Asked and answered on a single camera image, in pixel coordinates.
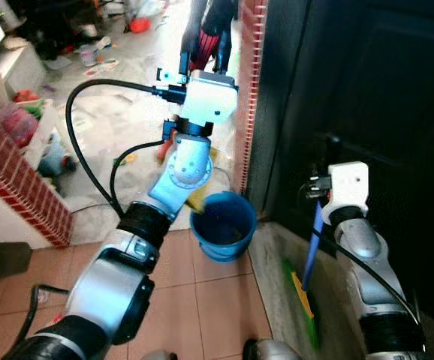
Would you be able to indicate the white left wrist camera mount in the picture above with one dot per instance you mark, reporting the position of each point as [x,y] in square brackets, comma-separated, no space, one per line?
[209,101]

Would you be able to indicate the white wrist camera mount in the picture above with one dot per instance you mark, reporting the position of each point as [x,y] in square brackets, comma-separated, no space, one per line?
[209,101]
[350,186]

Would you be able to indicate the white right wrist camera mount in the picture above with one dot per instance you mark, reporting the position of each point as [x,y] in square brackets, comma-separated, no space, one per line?
[350,186]

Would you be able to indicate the small plastic cup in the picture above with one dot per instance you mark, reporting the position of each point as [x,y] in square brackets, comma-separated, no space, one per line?
[88,55]

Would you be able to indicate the olive yellow cloth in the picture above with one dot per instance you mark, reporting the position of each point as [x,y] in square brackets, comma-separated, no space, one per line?
[199,199]

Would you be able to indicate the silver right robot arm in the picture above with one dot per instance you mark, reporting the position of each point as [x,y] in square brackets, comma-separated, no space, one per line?
[363,247]

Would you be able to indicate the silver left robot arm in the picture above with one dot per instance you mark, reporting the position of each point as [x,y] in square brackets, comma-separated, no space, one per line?
[119,277]

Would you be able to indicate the white low cabinet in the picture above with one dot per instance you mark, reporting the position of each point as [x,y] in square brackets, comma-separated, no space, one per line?
[18,66]

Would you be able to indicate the blue plastic bucket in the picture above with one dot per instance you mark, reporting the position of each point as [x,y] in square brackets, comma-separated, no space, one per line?
[223,229]

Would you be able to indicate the red toy on floor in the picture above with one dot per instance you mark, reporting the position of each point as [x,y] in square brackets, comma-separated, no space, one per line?
[139,25]

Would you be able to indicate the red brick pattern door frame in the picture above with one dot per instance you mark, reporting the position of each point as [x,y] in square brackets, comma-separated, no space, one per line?
[251,90]

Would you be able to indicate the dark grey block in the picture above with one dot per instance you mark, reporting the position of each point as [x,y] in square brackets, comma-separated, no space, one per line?
[7,259]

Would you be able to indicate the silver robot right foot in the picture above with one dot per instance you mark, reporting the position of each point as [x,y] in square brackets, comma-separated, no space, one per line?
[271,351]

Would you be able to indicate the pink mesh bag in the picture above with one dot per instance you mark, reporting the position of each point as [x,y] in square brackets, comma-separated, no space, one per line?
[16,124]

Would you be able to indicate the blue stuffed toy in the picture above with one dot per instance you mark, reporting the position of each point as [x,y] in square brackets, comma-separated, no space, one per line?
[52,159]

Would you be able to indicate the red brick pattern low wall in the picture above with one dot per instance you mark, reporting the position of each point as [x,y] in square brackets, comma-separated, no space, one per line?
[18,187]

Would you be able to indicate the dark panelled door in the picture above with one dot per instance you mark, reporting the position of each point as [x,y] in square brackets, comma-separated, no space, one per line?
[382,90]

